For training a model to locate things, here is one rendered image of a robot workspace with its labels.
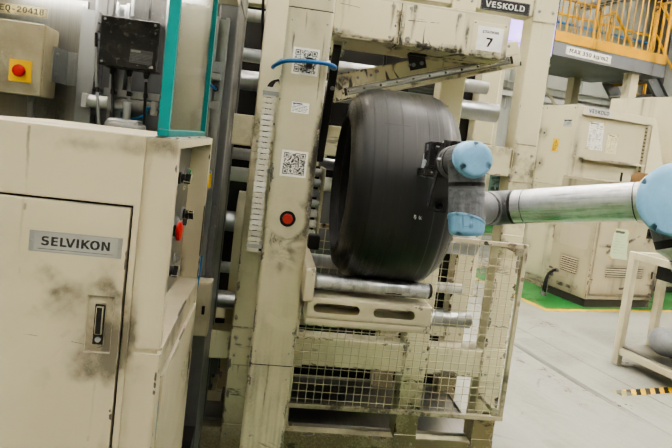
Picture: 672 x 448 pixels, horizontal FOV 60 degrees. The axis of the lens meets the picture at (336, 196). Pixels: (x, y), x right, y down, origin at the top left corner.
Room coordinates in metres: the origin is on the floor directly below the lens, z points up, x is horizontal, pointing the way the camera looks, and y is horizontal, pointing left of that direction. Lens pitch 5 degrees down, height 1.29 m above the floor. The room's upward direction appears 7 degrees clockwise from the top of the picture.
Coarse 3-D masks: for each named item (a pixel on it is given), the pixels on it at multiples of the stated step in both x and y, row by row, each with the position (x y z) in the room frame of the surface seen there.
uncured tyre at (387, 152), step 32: (384, 96) 1.66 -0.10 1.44; (416, 96) 1.71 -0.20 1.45; (352, 128) 1.64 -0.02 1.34; (384, 128) 1.55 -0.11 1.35; (416, 128) 1.57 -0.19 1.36; (448, 128) 1.60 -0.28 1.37; (352, 160) 1.57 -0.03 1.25; (384, 160) 1.51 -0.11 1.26; (416, 160) 1.53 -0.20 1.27; (352, 192) 1.54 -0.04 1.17; (384, 192) 1.50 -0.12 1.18; (416, 192) 1.51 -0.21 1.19; (352, 224) 1.54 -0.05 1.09; (384, 224) 1.51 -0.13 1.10; (416, 224) 1.52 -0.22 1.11; (352, 256) 1.58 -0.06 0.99; (384, 256) 1.56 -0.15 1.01; (416, 256) 1.56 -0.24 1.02
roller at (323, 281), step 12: (324, 276) 1.62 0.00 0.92; (336, 276) 1.63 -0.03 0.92; (348, 276) 1.64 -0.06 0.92; (324, 288) 1.62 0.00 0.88; (336, 288) 1.62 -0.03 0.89; (348, 288) 1.62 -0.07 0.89; (360, 288) 1.63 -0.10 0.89; (372, 288) 1.63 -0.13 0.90; (384, 288) 1.63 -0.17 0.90; (396, 288) 1.64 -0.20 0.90; (408, 288) 1.64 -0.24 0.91; (420, 288) 1.65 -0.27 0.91; (432, 288) 1.66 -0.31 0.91
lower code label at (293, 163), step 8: (288, 152) 1.67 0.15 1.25; (296, 152) 1.68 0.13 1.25; (304, 152) 1.68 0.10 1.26; (288, 160) 1.67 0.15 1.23; (296, 160) 1.68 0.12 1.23; (304, 160) 1.68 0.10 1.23; (280, 168) 1.67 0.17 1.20; (288, 168) 1.67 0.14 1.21; (296, 168) 1.68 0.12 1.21; (304, 168) 1.68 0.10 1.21; (296, 176) 1.68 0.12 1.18; (304, 176) 1.68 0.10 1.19
